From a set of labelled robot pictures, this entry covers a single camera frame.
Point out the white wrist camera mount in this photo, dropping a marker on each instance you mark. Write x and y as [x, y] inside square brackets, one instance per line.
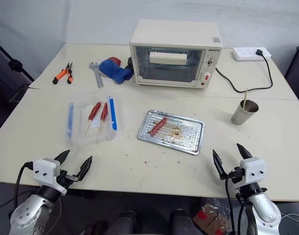
[42, 171]
[253, 171]

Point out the black object beside oven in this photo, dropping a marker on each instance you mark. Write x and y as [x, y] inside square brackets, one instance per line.
[129, 63]

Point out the orange and black pliers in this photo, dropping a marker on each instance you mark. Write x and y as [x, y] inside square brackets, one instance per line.
[67, 73]

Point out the brown cardboard box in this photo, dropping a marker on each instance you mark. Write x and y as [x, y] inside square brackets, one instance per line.
[210, 219]

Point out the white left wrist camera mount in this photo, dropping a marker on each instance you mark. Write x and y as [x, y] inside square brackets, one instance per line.
[42, 171]

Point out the silver adjustable wrench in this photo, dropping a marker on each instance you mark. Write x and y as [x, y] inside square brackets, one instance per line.
[98, 76]

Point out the stainless steel cup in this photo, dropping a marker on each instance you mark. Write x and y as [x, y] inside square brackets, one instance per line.
[243, 115]

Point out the cream white toaster oven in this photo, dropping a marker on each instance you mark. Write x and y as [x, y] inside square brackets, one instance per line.
[174, 31]

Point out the clear container with blue clips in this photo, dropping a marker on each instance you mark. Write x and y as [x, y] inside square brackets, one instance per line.
[76, 137]

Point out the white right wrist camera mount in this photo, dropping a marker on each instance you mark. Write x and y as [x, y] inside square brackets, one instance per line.
[253, 171]

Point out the blue cloth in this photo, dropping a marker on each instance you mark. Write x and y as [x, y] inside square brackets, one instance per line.
[114, 71]

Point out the white power strip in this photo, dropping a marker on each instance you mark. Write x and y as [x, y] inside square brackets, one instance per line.
[247, 54]

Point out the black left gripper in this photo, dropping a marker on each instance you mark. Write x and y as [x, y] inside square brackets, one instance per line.
[65, 178]

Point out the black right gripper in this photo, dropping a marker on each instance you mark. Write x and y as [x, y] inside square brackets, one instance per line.
[236, 174]

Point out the black tripod stand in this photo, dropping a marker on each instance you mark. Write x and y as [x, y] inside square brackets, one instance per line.
[14, 64]

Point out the silver metal baking tray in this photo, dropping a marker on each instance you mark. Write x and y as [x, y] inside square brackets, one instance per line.
[183, 137]

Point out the red object behind cloth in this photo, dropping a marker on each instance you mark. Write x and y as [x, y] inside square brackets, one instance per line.
[115, 60]

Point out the notched red skewered sausage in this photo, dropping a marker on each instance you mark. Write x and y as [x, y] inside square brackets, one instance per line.
[104, 112]

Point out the black chair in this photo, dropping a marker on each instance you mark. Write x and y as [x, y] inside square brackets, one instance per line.
[296, 73]

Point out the dark rounded shape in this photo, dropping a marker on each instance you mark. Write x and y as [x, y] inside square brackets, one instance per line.
[182, 222]

